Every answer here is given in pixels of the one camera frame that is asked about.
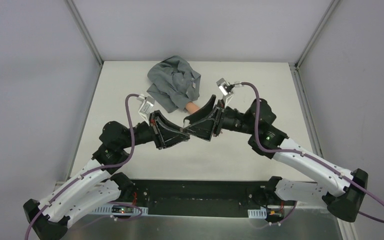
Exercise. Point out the left aluminium frame post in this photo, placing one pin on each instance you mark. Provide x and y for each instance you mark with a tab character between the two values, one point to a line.
77	17

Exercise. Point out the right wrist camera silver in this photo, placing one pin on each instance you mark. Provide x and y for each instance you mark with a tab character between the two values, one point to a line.
226	89

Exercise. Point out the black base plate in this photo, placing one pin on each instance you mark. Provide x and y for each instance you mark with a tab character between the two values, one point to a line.
197	198

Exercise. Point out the right aluminium frame post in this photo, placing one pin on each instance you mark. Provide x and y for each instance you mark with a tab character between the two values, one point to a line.
318	30

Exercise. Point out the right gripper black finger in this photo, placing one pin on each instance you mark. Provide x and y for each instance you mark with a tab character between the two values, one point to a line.
202	130
205	113

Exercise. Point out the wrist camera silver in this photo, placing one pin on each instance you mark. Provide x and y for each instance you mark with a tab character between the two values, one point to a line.
226	89
145	109

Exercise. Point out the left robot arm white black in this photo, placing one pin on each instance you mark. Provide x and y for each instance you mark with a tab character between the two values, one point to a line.
98	182

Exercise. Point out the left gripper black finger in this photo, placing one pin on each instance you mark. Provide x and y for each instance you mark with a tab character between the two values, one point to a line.
172	138
161	120

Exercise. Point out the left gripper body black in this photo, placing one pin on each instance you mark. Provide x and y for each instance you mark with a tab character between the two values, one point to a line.
156	129

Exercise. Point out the aluminium frame post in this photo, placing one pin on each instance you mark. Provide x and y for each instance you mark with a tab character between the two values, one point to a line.
318	30
77	17

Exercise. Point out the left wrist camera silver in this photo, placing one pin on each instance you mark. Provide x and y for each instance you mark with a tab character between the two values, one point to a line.
145	109

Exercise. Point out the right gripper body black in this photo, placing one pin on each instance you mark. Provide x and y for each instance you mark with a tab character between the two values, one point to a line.
218	120

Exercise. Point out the mannequin hand with painted nails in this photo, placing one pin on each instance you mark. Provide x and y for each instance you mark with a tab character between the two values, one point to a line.
191	107

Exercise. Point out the grey shirt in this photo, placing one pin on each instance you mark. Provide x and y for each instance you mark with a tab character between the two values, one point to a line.
174	83

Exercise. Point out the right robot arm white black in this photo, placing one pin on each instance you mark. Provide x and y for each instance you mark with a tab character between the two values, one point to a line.
340	190

